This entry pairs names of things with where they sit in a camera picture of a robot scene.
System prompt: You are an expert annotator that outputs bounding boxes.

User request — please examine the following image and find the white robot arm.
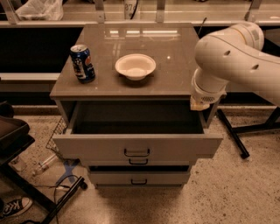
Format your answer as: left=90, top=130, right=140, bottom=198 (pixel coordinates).
left=190, top=22, right=280, bottom=111

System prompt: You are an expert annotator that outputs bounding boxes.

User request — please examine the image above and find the white plastic bag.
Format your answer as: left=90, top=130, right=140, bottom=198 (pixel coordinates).
left=16, top=0, right=64, bottom=21

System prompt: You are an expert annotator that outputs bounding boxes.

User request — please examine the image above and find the grey bottom drawer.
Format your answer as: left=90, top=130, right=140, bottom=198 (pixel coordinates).
left=88, top=171, right=190, bottom=186

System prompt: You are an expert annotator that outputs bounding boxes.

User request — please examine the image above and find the grey middle drawer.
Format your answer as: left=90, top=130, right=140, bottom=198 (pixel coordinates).
left=80, top=158, right=196, bottom=166

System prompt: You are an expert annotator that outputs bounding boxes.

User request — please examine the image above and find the black chair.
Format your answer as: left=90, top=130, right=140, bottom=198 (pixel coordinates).
left=0, top=101, right=56, bottom=212

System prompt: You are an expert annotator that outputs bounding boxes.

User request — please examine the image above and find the black floor cable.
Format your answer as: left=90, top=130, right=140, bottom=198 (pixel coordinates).
left=21, top=174, right=81, bottom=224

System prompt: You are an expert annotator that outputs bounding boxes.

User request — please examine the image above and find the grey drawer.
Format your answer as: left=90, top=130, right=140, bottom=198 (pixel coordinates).
left=88, top=171, right=190, bottom=186
left=80, top=158, right=196, bottom=166
left=55, top=101, right=221, bottom=161

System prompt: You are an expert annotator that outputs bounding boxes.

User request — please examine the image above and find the wire mesh basket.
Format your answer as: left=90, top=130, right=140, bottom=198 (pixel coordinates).
left=46, top=118, right=67, bottom=157

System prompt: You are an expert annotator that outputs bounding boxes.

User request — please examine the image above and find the clear plastic bottle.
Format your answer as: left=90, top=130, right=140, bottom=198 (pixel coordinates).
left=32, top=154, right=58, bottom=176

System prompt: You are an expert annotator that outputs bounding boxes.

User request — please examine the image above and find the grey drawer cabinet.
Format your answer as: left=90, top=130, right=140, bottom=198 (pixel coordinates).
left=49, top=23, right=228, bottom=189

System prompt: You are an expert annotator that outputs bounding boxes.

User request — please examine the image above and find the black and white sneaker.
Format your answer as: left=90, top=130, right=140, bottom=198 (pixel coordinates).
left=0, top=197, right=32, bottom=221

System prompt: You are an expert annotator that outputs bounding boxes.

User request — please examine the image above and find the white numbered container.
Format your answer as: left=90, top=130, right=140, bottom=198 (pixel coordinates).
left=123, top=0, right=138, bottom=20

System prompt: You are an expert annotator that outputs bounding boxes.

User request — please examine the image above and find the blue soda can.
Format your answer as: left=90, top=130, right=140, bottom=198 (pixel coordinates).
left=70, top=44, right=95, bottom=83

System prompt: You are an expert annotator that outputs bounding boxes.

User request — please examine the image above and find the grey top drawer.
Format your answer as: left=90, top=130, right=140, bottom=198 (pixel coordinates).
left=55, top=101, right=221, bottom=161

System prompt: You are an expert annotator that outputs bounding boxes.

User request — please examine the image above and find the black stand base right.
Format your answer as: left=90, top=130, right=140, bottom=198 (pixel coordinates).
left=217, top=108, right=280, bottom=159

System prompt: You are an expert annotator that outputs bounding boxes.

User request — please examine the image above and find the white and yellow gripper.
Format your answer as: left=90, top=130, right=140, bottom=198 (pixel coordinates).
left=190, top=79, right=226, bottom=111

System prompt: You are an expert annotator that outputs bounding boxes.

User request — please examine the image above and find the black stand leg left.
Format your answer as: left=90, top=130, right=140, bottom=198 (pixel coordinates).
left=41, top=176, right=88, bottom=224

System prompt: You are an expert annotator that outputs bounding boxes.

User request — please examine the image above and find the white paper bowl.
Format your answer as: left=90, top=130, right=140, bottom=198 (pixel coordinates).
left=115, top=53, right=156, bottom=81

